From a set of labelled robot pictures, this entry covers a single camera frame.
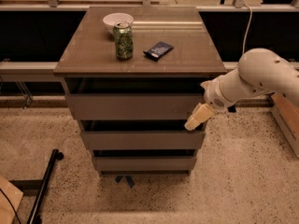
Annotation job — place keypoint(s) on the grey top drawer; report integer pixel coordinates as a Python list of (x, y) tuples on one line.
[(131, 106)]

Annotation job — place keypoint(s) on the grey drawer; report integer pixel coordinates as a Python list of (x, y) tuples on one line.
[(131, 106), (143, 164), (142, 140)]

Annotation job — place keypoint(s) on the black metal stand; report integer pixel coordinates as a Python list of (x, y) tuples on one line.
[(39, 187)]

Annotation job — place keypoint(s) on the brown cardboard piece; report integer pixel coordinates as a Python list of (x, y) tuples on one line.
[(10, 200)]

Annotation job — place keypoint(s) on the grey middle drawer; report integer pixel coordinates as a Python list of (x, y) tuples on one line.
[(142, 140)]

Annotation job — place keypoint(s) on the green soda can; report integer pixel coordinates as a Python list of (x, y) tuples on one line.
[(123, 40)]

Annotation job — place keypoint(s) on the white bowl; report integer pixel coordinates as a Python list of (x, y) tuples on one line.
[(111, 19)]

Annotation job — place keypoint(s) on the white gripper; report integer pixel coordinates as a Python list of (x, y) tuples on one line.
[(215, 96)]

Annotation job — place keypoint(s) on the grey drawer cabinet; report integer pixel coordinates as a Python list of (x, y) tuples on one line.
[(89, 66)]

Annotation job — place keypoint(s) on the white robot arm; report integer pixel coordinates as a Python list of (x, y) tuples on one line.
[(259, 71)]

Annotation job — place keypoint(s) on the grey bottom drawer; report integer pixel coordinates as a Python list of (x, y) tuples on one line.
[(143, 164)]

